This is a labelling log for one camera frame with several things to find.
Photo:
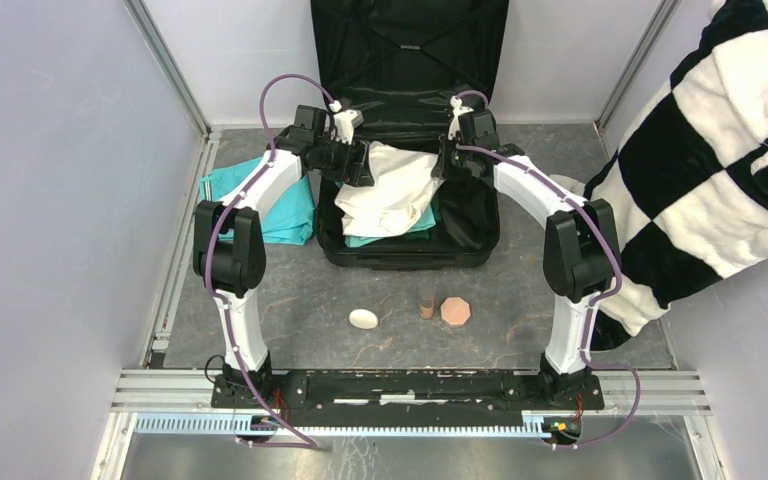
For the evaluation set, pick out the white oval soap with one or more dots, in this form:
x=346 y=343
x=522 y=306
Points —
x=363 y=319

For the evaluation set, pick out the black suitcase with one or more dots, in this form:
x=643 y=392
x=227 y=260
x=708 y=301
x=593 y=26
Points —
x=399 y=63

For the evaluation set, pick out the small brown cylinder bottle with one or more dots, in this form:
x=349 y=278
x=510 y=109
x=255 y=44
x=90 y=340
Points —
x=427 y=302

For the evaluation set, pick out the black white checkered blanket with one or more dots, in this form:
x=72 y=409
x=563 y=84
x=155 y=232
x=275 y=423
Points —
x=688 y=182

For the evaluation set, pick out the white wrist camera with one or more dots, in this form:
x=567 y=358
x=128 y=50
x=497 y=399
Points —
x=456 y=104
x=345 y=121

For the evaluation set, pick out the pink octagonal box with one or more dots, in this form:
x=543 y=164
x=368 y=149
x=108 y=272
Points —
x=455 y=312

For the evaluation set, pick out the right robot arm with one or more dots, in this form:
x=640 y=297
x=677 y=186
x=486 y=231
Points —
x=580 y=260

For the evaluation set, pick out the white garment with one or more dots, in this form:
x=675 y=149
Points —
x=403 y=188

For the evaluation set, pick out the light mint garment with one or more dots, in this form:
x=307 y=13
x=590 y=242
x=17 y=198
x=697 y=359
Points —
x=360 y=241

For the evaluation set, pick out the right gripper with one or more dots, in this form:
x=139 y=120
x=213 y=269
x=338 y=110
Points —
x=443 y=169

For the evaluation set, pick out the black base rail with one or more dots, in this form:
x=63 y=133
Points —
x=406 y=398

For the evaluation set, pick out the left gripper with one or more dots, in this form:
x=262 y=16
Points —
x=356 y=175

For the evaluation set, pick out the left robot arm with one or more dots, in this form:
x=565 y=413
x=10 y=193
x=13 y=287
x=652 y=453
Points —
x=228 y=246

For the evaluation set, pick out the dark green shirt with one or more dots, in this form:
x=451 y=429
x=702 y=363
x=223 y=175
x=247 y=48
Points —
x=426 y=222

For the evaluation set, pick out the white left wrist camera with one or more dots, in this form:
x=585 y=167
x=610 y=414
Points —
x=345 y=121

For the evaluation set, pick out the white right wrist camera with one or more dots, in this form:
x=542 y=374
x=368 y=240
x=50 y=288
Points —
x=456 y=104

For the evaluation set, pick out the turquoise shorts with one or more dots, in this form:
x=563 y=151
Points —
x=291 y=219

